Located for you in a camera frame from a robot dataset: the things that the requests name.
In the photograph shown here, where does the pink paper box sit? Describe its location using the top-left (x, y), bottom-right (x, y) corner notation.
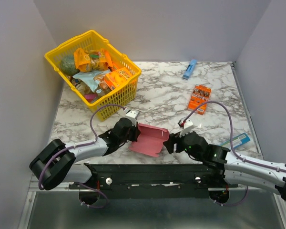
top-left (128, 124), bottom-right (170, 157)

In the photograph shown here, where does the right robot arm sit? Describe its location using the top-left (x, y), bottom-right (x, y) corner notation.
top-left (163, 132), bottom-right (286, 201)

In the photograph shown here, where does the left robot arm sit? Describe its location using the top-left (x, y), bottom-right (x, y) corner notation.
top-left (29, 117), bottom-right (140, 190)

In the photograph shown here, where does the orange product box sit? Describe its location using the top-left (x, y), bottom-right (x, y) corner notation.
top-left (187, 84), bottom-right (212, 111)

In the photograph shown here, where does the orange cracker box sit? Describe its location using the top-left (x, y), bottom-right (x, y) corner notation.
top-left (104, 67), bottom-right (133, 91)

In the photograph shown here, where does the blue small box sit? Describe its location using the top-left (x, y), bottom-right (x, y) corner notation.
top-left (183, 59), bottom-right (197, 80)

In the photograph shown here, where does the teal card package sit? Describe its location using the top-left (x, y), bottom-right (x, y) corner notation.
top-left (220, 133), bottom-right (250, 149)

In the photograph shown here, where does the pink item in basket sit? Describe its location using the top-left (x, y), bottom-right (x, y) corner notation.
top-left (84, 94), bottom-right (98, 103)

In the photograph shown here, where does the yellow plastic basket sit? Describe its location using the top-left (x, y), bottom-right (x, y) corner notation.
top-left (44, 30), bottom-right (142, 112)

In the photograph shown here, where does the light blue snack bag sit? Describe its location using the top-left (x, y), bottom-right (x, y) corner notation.
top-left (73, 70), bottom-right (111, 92)

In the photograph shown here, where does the orange snack bag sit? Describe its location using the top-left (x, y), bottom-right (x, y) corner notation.
top-left (73, 48), bottom-right (113, 72)

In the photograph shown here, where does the green melon ball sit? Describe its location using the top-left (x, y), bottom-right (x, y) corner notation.
top-left (60, 55), bottom-right (79, 76)

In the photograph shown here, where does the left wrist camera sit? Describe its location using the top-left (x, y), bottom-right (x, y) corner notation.
top-left (125, 109), bottom-right (139, 126)

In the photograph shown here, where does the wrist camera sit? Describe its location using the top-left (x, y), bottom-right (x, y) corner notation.
top-left (125, 109), bottom-right (139, 126)
top-left (178, 119), bottom-right (194, 137)

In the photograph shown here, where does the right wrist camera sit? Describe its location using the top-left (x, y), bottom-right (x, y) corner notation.
top-left (178, 119), bottom-right (194, 137)

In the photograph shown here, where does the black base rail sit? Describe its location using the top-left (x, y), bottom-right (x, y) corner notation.
top-left (65, 163), bottom-right (229, 199)

